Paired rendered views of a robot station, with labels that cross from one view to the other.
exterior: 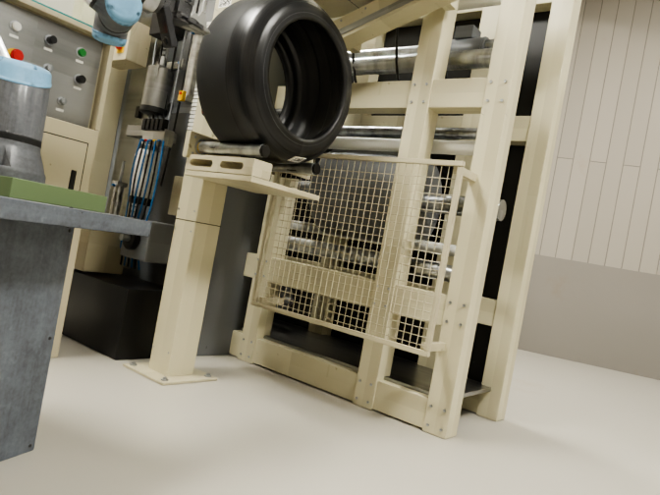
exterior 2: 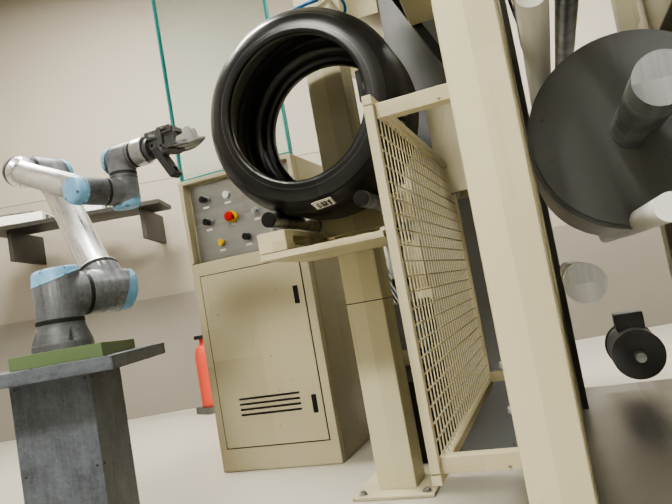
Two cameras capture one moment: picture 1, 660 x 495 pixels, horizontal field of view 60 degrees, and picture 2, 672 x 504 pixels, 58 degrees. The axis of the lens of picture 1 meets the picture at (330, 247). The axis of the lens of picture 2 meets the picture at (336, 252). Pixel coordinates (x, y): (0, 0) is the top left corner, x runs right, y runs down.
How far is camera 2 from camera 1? 2.09 m
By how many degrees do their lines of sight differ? 72
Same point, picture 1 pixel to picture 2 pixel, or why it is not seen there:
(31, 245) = (53, 397)
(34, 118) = (47, 305)
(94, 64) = not seen: hidden behind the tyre
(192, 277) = (366, 368)
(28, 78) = (37, 281)
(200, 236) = (359, 318)
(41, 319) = (83, 451)
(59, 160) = (280, 282)
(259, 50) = (215, 126)
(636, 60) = not seen: outside the picture
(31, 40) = (239, 197)
